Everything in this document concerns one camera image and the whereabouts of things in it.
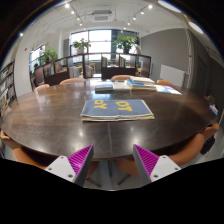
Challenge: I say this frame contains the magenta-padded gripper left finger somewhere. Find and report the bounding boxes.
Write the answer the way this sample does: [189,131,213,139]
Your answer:
[44,144,95,188]

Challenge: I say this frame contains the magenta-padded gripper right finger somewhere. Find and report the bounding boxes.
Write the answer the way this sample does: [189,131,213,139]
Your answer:
[132,143,182,186]

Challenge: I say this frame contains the orange chair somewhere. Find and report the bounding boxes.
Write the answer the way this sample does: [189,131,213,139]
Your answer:
[199,123,220,141]
[110,74,132,81]
[156,79,175,87]
[59,77,87,85]
[114,156,141,177]
[34,83,51,92]
[167,133,206,167]
[0,129,48,170]

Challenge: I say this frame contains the purple and white booklet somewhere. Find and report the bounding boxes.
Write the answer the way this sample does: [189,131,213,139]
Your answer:
[161,85,183,96]

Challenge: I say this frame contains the teal printed booklet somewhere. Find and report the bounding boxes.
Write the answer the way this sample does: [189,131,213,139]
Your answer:
[154,84,171,94]

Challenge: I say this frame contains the blue-covered book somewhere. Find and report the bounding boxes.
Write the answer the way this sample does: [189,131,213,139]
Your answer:
[126,79,158,92]

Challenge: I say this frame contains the beige book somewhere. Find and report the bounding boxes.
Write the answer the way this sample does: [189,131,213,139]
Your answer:
[129,75,156,85]

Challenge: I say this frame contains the dark open shelf unit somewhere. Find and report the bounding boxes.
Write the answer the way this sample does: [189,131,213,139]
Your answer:
[33,52,152,87]

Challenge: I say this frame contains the green potted plant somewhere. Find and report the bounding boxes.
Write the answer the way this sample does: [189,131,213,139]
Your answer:
[112,33,138,54]
[39,44,59,65]
[72,37,92,55]

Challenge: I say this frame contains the large window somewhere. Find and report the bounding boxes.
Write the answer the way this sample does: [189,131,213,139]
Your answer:
[69,29,139,56]

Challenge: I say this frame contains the round ceiling lamp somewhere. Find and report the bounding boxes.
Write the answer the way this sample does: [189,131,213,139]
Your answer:
[158,0,183,14]
[188,21,204,35]

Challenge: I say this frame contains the white ceiling air conditioner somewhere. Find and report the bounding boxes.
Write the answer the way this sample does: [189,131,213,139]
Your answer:
[89,9,114,24]

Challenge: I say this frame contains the ceiling track spotlights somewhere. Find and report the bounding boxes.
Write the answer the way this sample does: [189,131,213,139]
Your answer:
[64,3,154,31]

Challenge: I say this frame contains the white wall radiator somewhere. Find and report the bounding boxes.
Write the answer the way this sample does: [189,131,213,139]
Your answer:
[159,64,185,88]

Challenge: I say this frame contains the wall bookshelf with books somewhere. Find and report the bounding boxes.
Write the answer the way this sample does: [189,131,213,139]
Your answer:
[0,59,17,113]

